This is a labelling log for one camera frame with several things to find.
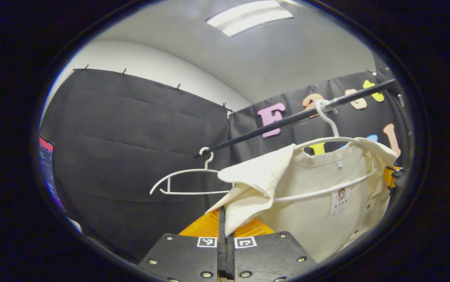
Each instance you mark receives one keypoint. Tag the black backdrop cloth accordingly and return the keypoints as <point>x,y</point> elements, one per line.
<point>131,129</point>

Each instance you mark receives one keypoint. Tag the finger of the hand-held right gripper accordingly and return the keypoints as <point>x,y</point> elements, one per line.
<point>389,176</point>

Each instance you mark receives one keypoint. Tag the ceiling light panel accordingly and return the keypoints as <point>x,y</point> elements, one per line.
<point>248,17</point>

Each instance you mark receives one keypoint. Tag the black clothes rack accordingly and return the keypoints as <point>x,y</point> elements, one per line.
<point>248,136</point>

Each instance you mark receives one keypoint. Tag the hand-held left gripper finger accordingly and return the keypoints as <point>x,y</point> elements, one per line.
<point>221,254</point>
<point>229,254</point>

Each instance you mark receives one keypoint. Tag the white hanger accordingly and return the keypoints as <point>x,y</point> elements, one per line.
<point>193,192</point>
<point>322,105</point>

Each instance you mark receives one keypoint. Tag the computer monitor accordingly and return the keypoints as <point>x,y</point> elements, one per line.
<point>46,164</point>

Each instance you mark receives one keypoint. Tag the cream button shirt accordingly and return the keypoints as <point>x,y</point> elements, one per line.
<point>307,223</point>

